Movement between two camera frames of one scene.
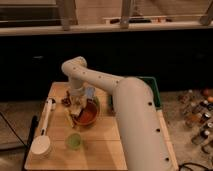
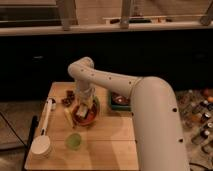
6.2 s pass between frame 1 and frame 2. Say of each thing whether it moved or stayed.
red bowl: stayed
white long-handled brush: stayed
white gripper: moved
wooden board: stayed
